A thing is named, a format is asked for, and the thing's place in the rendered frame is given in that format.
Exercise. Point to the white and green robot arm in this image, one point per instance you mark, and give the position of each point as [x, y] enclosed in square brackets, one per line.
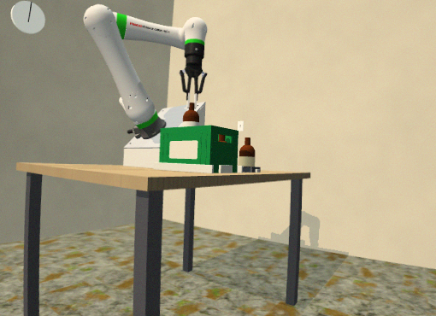
[103, 26]

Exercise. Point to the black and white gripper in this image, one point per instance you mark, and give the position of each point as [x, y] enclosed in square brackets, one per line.
[193, 69]

